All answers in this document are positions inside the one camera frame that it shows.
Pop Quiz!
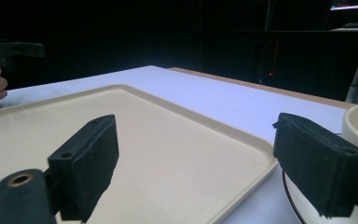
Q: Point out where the beige plastic tray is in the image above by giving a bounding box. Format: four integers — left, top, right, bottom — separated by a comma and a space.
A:
0, 84, 279, 224

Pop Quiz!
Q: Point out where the monitor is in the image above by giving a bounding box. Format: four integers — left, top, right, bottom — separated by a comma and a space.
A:
329, 0, 358, 11

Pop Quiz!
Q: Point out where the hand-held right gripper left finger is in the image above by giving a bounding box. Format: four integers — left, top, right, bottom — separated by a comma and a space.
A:
47, 114, 120, 223

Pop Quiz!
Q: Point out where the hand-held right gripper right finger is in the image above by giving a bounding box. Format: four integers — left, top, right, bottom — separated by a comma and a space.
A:
272, 112, 358, 218

